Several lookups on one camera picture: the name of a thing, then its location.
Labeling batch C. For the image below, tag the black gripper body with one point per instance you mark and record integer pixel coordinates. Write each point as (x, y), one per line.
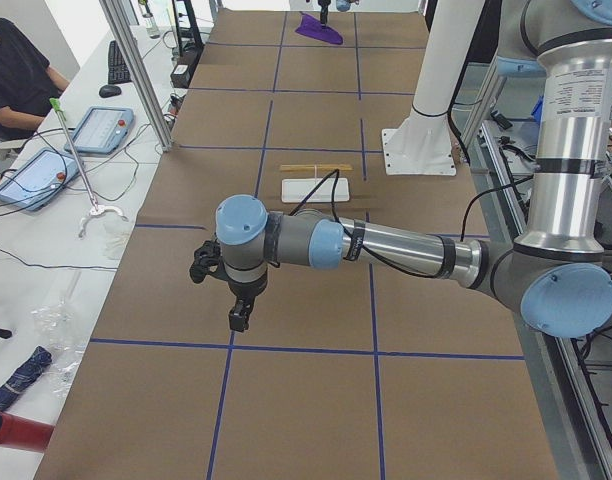
(246, 289)

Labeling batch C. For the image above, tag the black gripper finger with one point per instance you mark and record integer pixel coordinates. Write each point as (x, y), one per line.
(246, 312)
(237, 315)

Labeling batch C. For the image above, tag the purple towel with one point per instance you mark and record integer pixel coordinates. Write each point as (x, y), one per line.
(311, 27)

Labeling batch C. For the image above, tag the white towel rack with wooden bars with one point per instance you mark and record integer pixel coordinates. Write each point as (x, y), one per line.
(319, 185)

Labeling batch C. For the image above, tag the metal reacher grabber tool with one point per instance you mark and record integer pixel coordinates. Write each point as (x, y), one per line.
(97, 210)

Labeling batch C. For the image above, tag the clear plastic bag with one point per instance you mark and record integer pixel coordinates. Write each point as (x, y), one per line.
(60, 332)

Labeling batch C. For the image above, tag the far blue teach pendant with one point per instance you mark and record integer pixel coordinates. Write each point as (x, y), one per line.
(102, 129)

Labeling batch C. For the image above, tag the blue teach pendant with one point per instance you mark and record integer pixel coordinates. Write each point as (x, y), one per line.
(39, 180)
(102, 129)

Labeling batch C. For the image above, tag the folded blue umbrella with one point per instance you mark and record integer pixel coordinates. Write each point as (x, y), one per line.
(24, 377)

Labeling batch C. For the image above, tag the black box device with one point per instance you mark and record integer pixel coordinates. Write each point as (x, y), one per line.
(180, 77)

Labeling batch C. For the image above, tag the white mounting plate with bolts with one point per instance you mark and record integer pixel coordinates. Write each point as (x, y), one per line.
(429, 154)

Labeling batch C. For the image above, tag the near blue teach pendant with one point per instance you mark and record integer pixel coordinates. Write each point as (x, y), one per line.
(39, 180)

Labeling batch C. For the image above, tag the black computer mouse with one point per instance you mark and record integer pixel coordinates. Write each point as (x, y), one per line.
(109, 90)

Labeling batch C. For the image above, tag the black keyboard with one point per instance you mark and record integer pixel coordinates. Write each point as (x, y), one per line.
(118, 71)

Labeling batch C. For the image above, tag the red cylinder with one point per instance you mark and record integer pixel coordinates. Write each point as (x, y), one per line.
(24, 434)

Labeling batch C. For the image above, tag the person in black shirt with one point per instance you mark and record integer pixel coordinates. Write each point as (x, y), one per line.
(27, 84)

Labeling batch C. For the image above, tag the grey aluminium frame post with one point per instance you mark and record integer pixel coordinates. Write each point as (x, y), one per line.
(119, 26)

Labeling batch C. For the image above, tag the white camera pole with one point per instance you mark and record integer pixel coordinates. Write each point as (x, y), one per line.
(452, 29)

